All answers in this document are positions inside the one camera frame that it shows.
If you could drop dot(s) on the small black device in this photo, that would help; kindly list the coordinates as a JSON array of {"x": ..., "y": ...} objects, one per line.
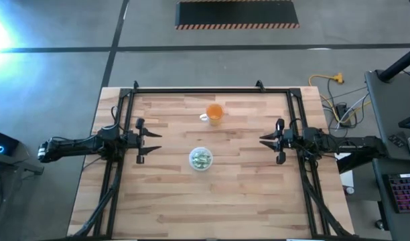
[{"x": 397, "y": 140}]

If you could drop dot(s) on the black hazard-striped floor mat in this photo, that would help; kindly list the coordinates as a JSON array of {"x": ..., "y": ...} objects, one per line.
[{"x": 236, "y": 13}]

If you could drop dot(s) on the backlit black keyboard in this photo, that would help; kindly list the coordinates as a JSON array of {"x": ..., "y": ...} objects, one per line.
[{"x": 404, "y": 192}]

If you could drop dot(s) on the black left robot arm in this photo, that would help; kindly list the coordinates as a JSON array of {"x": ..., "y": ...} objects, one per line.
[{"x": 71, "y": 147}]

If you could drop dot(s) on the black power strip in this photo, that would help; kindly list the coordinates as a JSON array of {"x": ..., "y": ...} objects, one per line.
[{"x": 342, "y": 114}]

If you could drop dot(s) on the clear plastic container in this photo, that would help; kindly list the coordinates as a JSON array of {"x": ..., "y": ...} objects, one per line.
[{"x": 190, "y": 160}]

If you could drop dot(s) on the dark grey desk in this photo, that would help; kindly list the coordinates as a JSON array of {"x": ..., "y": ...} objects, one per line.
[{"x": 402, "y": 227}]

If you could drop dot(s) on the small round white object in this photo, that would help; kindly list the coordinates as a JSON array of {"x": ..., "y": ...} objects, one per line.
[{"x": 350, "y": 190}]

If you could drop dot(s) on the black device blue light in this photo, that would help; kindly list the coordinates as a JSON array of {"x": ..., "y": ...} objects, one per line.
[{"x": 4, "y": 142}]

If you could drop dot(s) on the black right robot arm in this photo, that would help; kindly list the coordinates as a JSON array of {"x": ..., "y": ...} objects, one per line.
[{"x": 355, "y": 144}]

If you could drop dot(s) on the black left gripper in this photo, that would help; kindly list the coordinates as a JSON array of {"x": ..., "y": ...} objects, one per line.
[{"x": 131, "y": 142}]

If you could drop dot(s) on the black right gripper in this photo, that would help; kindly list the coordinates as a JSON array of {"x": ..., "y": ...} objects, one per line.
[{"x": 292, "y": 139}]

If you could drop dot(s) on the black metal table frame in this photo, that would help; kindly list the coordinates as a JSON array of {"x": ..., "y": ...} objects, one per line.
[{"x": 208, "y": 90}]

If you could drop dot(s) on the green white sweetener packet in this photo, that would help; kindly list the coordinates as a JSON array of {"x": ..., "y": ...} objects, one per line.
[
  {"x": 196, "y": 155},
  {"x": 199, "y": 164},
  {"x": 205, "y": 158}
]

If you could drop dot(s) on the black monitor pole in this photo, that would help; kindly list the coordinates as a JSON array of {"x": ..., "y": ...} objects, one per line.
[{"x": 399, "y": 63}]

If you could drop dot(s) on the grey caster wheel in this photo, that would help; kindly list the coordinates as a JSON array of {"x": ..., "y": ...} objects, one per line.
[{"x": 380, "y": 224}]

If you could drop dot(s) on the white box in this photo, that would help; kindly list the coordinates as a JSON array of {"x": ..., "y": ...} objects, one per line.
[{"x": 347, "y": 179}]

